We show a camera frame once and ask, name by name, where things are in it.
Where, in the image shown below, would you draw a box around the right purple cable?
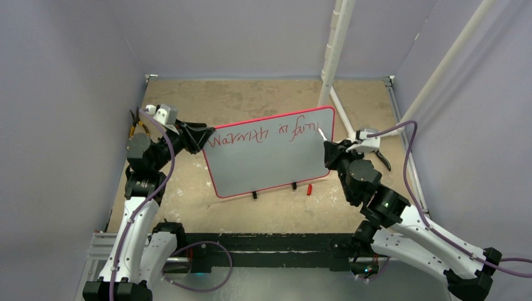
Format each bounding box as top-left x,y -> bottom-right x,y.
355,120 -> 532,283

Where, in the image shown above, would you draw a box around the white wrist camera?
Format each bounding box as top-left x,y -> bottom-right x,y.
144,104 -> 178,133
346,128 -> 381,154

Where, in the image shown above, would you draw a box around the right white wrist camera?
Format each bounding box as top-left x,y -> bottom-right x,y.
346,128 -> 381,154

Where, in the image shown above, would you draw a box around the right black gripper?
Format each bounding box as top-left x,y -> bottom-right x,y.
324,139 -> 366,203

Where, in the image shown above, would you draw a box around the white pvc pipe frame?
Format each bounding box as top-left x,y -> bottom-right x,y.
317,0 -> 497,142

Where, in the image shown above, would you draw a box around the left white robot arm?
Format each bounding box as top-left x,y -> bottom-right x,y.
82,120 -> 215,300

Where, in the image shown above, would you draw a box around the pink framed whiteboard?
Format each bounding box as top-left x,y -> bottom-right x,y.
203,106 -> 336,198

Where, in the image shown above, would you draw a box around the white red marker pen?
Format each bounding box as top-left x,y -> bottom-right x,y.
317,128 -> 328,142

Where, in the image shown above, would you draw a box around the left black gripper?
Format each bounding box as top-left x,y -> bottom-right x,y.
152,119 -> 214,171

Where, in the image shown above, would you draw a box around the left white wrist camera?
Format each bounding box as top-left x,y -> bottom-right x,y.
144,104 -> 178,133

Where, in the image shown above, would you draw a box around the yellow handled pliers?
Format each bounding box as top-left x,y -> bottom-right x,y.
129,107 -> 151,138

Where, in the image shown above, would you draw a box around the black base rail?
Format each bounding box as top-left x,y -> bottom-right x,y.
183,233 -> 374,273

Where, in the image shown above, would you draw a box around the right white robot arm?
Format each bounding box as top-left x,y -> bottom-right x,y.
324,140 -> 502,300

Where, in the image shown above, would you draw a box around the aluminium frame rail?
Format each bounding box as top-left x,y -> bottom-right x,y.
75,230 -> 462,301

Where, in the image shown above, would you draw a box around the black handled pliers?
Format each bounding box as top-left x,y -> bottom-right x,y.
374,150 -> 391,171

